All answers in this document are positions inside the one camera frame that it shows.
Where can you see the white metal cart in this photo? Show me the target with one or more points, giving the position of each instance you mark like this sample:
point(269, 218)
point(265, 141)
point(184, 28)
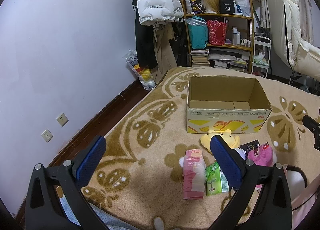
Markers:
point(261, 56)

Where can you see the white puffer jacket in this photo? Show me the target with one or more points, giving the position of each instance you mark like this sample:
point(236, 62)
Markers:
point(159, 12)

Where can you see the beige trench coat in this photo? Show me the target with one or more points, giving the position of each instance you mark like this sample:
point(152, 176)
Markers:
point(165, 58)

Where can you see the lavender-haired doll plush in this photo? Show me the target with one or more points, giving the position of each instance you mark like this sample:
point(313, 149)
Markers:
point(241, 152)

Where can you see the black face tissue pack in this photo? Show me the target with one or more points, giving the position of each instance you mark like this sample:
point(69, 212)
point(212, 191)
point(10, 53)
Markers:
point(247, 147)

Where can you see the wooden bookshelf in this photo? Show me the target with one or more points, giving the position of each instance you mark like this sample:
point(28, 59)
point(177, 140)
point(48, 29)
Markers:
point(237, 51)

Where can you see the beige patterned carpet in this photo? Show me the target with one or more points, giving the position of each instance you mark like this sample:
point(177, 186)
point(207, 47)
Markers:
point(138, 182)

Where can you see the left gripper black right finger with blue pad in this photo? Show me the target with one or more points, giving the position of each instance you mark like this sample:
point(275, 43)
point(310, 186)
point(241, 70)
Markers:
point(272, 209)

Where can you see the red gift bag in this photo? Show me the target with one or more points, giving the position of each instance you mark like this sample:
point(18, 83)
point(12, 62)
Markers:
point(217, 32)

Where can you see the teal bag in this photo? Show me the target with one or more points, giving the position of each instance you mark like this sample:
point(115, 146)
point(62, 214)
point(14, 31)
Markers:
point(198, 32)

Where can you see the open cardboard box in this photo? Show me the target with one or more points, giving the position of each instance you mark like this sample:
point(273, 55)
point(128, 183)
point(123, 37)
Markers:
point(223, 103)

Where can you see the pink bear plush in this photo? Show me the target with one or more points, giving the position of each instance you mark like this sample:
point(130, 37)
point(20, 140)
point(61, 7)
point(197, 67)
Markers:
point(262, 155)

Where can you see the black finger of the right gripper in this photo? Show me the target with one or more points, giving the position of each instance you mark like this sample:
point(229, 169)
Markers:
point(314, 127)

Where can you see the pink plastic-wrapped tissue pack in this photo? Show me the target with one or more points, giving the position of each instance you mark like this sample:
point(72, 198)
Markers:
point(194, 178)

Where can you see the plastic bag of toys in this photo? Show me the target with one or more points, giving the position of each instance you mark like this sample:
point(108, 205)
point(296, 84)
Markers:
point(143, 73)

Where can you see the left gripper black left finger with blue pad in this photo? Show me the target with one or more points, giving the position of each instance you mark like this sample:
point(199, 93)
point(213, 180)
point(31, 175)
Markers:
point(43, 209)

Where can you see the green tissue pack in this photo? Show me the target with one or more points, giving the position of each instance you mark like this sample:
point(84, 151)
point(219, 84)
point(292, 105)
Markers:
point(216, 181)

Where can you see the stack of books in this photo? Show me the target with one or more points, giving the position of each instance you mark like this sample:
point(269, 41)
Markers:
point(199, 57)

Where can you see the lower wall socket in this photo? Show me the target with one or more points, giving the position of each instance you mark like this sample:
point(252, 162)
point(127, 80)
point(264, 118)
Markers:
point(47, 135)

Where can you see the upper wall socket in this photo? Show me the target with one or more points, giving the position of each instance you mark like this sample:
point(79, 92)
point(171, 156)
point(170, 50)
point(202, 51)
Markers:
point(62, 119)

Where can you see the wall socket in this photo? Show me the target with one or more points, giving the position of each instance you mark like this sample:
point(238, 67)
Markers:
point(47, 135)
point(62, 119)

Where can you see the black box with 40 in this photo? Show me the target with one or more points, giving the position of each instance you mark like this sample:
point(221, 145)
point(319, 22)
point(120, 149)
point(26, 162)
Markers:
point(227, 7)

